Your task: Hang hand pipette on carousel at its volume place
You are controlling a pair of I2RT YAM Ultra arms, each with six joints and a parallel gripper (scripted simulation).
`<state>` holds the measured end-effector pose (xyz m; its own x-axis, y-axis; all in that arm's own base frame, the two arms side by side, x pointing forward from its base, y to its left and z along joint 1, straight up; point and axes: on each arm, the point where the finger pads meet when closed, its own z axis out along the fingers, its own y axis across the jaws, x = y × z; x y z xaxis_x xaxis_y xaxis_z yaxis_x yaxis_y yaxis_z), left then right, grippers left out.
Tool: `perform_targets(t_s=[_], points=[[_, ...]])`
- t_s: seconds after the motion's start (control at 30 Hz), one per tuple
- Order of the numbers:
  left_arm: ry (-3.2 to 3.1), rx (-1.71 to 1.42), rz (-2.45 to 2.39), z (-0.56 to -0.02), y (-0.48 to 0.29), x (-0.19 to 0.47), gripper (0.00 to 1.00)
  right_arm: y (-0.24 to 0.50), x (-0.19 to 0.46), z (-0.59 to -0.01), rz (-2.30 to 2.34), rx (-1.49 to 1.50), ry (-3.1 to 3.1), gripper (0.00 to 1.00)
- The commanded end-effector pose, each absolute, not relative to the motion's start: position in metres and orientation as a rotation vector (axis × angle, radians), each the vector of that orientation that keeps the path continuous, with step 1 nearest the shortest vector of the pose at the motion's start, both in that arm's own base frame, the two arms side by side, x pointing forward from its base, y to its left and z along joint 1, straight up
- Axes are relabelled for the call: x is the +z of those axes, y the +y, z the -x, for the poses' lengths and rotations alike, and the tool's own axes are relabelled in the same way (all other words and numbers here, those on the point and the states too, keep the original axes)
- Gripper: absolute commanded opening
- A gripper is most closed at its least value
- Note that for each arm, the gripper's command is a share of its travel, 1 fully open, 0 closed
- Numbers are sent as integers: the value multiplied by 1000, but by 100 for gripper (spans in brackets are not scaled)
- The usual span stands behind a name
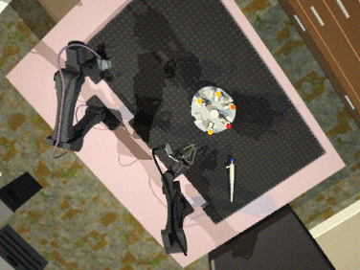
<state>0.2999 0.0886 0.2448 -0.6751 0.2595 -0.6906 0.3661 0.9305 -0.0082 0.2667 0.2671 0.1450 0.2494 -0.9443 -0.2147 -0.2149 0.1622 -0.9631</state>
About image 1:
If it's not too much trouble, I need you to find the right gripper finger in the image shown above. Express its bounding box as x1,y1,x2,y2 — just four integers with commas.
178,144,194,158
181,147,197,165

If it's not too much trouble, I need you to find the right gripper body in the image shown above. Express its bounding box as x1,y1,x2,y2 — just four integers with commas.
166,148,192,174

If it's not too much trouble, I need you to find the white pipette with yellow button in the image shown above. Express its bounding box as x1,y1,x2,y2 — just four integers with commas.
197,96,206,105
214,91,221,101

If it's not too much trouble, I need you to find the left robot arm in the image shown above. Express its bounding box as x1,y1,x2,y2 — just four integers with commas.
45,46,120,152

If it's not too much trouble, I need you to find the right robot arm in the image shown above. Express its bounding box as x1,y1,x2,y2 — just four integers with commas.
161,167,194,255

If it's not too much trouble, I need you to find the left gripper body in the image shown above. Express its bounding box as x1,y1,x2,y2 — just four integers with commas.
86,43,113,83

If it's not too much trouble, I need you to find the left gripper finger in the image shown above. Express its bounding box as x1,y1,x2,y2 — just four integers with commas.
102,43,117,51
112,70,126,81

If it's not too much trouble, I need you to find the white pipette with blue push button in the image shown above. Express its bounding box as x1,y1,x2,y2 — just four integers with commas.
227,159,234,195

